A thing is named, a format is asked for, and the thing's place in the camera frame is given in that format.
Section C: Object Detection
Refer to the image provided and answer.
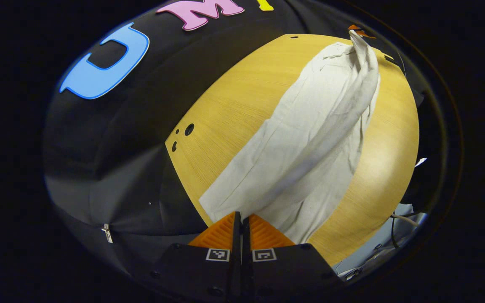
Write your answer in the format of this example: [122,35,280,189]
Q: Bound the white floor cable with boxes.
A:
[391,214,420,226]

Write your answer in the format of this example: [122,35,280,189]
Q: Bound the black backdrop cloth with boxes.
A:
[43,0,437,291]

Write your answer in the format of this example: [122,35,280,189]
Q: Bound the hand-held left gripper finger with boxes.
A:
[150,211,242,303]
[242,214,344,303]

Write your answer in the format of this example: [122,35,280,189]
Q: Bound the black floor cable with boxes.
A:
[390,210,400,248]

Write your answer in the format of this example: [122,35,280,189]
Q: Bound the white jeans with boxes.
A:
[199,29,381,245]

